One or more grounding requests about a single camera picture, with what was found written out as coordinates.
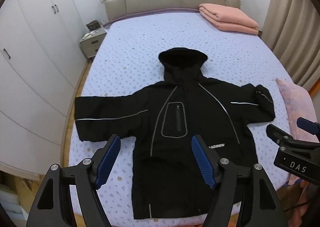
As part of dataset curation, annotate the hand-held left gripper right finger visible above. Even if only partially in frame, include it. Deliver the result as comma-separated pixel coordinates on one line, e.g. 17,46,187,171
191,134,288,227

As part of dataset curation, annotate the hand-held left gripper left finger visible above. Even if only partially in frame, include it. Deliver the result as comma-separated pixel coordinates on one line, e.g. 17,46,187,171
26,134,122,227

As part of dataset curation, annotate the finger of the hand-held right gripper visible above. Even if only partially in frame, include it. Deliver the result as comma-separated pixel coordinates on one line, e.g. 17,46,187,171
297,117,320,140
266,124,304,151

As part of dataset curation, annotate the black hooded jacket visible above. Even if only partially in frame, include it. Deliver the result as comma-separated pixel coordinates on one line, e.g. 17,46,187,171
74,47,275,220

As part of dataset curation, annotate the pink plush pillow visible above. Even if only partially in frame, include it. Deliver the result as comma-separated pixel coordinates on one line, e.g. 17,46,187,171
275,77,317,184

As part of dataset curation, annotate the beige curtain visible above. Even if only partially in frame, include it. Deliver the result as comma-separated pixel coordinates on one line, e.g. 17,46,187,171
261,0,320,92

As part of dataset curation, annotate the bed with floral sheet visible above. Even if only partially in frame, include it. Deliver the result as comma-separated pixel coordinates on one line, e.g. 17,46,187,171
61,8,300,227

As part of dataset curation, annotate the grey nightstand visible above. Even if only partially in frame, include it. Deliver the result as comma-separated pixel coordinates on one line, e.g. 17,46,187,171
79,28,108,61

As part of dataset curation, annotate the folded pink blanket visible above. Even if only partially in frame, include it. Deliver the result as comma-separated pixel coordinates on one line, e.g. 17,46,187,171
199,3,260,35

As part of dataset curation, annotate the dark basket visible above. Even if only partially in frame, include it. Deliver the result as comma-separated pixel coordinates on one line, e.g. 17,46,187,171
86,20,101,31

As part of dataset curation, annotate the white wardrobe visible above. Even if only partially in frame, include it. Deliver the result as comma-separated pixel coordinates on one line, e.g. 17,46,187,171
0,0,88,167

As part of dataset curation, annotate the black cable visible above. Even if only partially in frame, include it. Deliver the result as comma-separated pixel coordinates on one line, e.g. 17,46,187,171
282,198,316,215

